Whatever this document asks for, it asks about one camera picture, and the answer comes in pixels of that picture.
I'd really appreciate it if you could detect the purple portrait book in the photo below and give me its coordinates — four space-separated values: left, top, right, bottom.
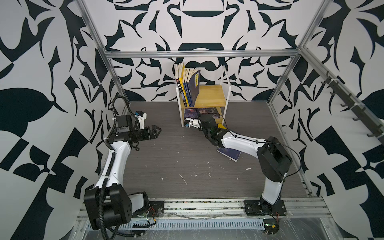
184 108 221 119

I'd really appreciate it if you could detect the blue book yellow label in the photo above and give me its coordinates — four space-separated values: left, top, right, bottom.
182 68 191 108
189 68 201 107
217 148 242 163

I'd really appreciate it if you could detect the large yellow book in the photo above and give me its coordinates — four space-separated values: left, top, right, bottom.
179 63 189 107

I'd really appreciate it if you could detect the small yellow cartoon book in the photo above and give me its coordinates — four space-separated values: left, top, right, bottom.
218 124 227 130

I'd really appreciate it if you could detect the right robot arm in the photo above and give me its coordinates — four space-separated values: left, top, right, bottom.
194 114 293 216

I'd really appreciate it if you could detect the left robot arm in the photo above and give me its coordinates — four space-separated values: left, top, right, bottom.
84 96 162 240

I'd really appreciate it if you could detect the wooden white-framed bookshelf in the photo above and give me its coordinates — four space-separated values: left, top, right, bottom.
176 66 232 127

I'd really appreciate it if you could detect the black standing book on shelf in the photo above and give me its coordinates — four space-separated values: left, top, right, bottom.
174 63 187 107

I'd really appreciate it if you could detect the small green-lit electronics box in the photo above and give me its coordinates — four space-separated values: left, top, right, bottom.
263 219 280 236

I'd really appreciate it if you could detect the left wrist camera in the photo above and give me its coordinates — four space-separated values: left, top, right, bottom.
135 111 147 129

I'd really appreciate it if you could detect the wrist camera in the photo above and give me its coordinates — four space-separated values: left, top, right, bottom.
135 111 147 129
184 118 201 129

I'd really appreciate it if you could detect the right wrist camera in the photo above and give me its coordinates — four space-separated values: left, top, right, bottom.
184 118 201 129

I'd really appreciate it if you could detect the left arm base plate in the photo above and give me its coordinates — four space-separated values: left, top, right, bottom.
133 201 165 218

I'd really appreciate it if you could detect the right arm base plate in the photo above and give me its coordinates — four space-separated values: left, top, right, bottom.
244 199 287 217

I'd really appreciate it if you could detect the black cable left base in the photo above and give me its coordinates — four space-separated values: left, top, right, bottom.
119 217 157 238

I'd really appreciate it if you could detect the aluminium front rail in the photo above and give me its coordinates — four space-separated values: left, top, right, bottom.
119 198 338 233

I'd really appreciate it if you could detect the wall hook rail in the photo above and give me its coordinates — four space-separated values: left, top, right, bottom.
320 70 384 145

